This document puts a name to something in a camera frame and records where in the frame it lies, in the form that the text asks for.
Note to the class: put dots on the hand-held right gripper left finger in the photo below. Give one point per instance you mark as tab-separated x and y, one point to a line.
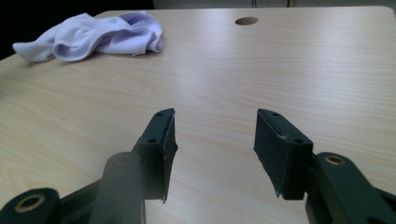
155	155

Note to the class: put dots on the white towel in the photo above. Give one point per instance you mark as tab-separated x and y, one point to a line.
93	37

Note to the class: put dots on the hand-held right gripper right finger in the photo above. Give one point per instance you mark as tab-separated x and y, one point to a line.
280	155

